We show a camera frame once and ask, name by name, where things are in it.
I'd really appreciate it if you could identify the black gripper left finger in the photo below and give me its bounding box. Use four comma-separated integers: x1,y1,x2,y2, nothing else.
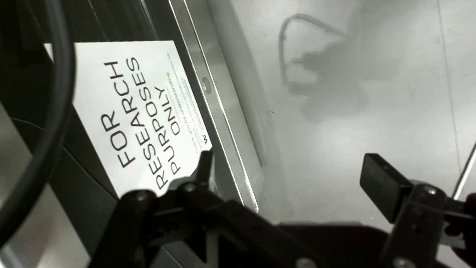
91,147,299,268

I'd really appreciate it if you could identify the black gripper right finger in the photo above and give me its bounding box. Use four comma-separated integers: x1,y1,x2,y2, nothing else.
359,150,476,268

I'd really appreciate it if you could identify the white research purposes paper sign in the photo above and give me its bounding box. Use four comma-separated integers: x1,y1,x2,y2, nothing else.
43,40,214,198

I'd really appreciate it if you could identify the aluminium frame rail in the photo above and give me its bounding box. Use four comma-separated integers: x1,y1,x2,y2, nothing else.
451,141,476,201

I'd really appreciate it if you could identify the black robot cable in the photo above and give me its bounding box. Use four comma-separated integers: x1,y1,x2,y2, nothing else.
0,0,78,247

